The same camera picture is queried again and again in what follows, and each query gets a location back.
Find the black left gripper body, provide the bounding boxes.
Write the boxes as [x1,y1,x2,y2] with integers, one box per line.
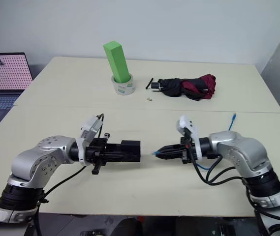
[85,133,110,176]

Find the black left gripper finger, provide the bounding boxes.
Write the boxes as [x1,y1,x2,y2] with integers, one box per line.
[105,153,133,160]
[105,143,124,154]

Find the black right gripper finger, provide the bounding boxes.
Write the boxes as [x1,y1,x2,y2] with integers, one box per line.
[157,150,184,160]
[156,144,183,154]

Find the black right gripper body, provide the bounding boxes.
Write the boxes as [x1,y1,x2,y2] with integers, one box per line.
[180,132,195,165]

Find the small black box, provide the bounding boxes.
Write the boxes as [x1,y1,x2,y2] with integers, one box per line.
[121,140,141,162]

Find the clear packing tape roll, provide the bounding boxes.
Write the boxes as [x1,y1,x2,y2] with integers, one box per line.
[111,73,136,95]

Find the black and red folded umbrella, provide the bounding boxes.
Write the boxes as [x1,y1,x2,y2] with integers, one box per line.
[145,74,217,102]

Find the dark rounded shape under table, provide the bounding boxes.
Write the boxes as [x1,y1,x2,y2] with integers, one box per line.
[109,215,144,236]

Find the green foam block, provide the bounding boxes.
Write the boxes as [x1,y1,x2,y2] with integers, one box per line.
[102,41,131,83]

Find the open laptop computer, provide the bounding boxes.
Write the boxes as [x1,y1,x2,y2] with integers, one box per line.
[0,52,34,129]

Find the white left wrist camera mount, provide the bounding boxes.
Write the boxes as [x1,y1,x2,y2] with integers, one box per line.
[76,114,103,166]

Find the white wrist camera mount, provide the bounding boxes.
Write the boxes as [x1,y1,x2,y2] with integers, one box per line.
[175,114,203,158]
[76,114,103,166]

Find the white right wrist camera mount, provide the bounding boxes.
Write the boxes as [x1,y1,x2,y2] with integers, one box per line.
[175,114,203,158]

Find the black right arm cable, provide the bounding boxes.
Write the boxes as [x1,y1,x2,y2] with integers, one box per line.
[190,147,244,186]

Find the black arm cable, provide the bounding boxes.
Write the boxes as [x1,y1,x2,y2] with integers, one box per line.
[35,113,106,236]
[190,147,244,186]

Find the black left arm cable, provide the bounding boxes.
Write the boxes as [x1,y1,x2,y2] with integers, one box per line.
[35,113,106,236]

